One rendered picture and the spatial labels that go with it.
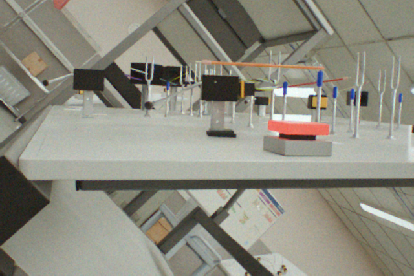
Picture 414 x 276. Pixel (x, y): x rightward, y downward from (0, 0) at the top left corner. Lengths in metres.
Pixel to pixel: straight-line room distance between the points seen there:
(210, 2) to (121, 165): 1.45
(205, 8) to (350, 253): 9.33
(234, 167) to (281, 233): 9.33
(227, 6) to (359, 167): 1.40
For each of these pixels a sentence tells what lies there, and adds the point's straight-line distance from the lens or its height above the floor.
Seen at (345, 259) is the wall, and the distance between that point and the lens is 10.74.
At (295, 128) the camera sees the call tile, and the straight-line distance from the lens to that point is 0.49.
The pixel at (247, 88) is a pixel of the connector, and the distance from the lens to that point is 0.72.
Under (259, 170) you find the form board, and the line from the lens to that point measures 0.44.
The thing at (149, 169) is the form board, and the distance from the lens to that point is 0.41.
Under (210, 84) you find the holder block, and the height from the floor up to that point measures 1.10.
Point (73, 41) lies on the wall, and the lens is 8.30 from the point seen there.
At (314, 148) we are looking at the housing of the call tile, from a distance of 0.50.
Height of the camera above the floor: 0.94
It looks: 10 degrees up
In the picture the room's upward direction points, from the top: 48 degrees clockwise
